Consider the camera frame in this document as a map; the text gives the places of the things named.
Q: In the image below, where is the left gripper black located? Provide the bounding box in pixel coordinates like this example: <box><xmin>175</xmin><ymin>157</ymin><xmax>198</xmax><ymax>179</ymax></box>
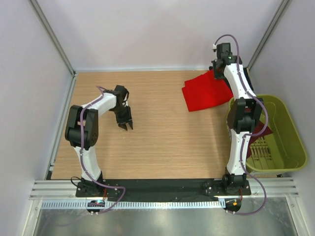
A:
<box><xmin>112</xmin><ymin>105</ymin><xmax>133</xmax><ymax>130</ymax></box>

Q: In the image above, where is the bright red t-shirt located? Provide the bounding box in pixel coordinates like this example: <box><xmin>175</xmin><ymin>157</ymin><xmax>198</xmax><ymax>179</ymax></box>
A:
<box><xmin>182</xmin><ymin>70</ymin><xmax>233</xmax><ymax>112</ymax></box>

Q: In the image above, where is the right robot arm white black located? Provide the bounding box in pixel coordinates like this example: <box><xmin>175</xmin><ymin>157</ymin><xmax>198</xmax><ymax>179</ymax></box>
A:
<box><xmin>212</xmin><ymin>43</ymin><xmax>263</xmax><ymax>195</ymax></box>

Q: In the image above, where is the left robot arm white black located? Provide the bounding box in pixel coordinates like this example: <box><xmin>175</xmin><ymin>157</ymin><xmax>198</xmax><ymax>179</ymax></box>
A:
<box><xmin>64</xmin><ymin>85</ymin><xmax>133</xmax><ymax>197</ymax></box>

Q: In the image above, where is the folded black t-shirt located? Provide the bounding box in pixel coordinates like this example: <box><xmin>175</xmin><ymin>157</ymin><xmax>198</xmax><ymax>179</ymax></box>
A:
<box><xmin>235</xmin><ymin>56</ymin><xmax>254</xmax><ymax>92</ymax></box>

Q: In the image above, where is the dark red t-shirt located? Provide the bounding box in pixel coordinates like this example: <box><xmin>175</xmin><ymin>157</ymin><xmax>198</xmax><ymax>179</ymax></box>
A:
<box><xmin>246</xmin><ymin>121</ymin><xmax>273</xmax><ymax>159</ymax></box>

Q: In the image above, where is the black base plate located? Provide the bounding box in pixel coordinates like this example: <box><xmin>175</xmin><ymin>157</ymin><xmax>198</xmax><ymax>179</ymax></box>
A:
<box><xmin>75</xmin><ymin>178</ymin><xmax>251</xmax><ymax>202</ymax></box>

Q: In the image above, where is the right aluminium corner post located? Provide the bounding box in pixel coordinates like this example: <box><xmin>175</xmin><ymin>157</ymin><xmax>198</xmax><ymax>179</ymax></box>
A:
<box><xmin>247</xmin><ymin>0</ymin><xmax>291</xmax><ymax>70</ymax></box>

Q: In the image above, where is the aluminium corner post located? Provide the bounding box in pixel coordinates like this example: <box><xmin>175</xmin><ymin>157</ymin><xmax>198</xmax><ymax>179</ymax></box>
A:
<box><xmin>29</xmin><ymin>0</ymin><xmax>76</xmax><ymax>77</ymax></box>
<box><xmin>247</xmin><ymin>0</ymin><xmax>291</xmax><ymax>70</ymax></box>

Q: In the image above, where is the slotted cable duct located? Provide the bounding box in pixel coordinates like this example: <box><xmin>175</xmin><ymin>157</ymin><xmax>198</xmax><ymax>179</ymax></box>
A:
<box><xmin>41</xmin><ymin>200</ymin><xmax>225</xmax><ymax>210</ymax></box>

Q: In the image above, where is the left aluminium corner post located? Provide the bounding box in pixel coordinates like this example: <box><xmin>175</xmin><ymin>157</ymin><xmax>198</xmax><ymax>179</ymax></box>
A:
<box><xmin>29</xmin><ymin>0</ymin><xmax>76</xmax><ymax>77</ymax></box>

